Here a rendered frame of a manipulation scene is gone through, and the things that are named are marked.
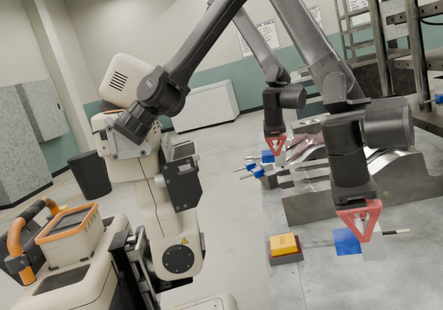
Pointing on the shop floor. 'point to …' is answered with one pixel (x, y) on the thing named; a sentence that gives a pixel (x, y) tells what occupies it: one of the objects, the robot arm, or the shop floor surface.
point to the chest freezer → (207, 107)
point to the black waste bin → (90, 174)
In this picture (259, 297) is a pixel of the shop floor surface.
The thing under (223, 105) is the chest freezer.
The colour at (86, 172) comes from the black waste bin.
